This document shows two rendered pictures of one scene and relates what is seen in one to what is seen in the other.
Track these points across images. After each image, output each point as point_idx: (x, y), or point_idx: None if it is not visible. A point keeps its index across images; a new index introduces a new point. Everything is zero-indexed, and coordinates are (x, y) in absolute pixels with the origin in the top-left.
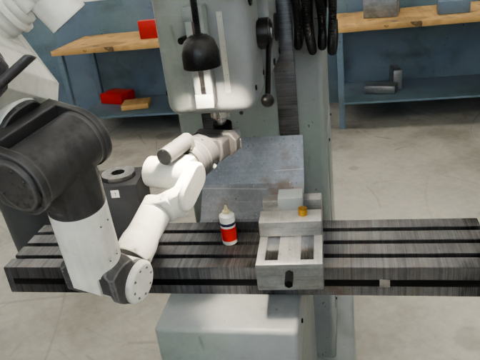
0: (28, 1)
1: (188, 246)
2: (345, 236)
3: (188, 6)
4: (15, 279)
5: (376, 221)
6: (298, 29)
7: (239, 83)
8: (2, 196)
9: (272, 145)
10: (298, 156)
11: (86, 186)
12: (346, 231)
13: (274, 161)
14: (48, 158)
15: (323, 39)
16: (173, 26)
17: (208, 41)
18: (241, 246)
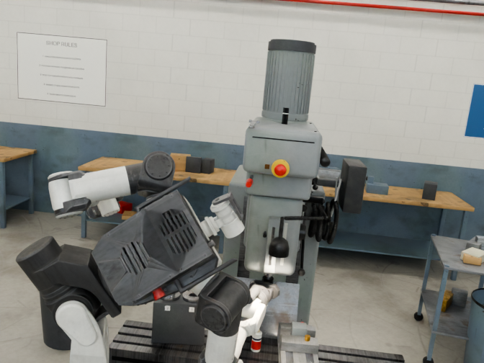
0: (221, 222)
1: None
2: (326, 356)
3: (273, 219)
4: (113, 356)
5: (343, 348)
6: (315, 228)
7: (289, 261)
8: (199, 320)
9: (279, 287)
10: (295, 297)
11: (238, 320)
12: (325, 352)
13: (279, 298)
14: (232, 307)
15: (327, 235)
16: (259, 225)
17: (286, 243)
18: (263, 353)
